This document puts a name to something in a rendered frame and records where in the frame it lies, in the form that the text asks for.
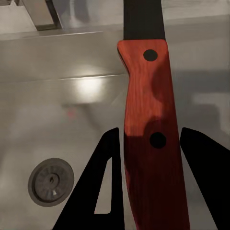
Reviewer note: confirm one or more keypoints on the drop in sink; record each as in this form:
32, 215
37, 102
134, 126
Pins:
62, 89

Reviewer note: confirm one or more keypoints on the parer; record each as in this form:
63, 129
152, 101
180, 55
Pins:
152, 151

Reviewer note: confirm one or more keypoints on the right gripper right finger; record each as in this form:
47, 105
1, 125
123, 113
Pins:
210, 164

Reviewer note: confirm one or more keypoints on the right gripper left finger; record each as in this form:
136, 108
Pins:
78, 213

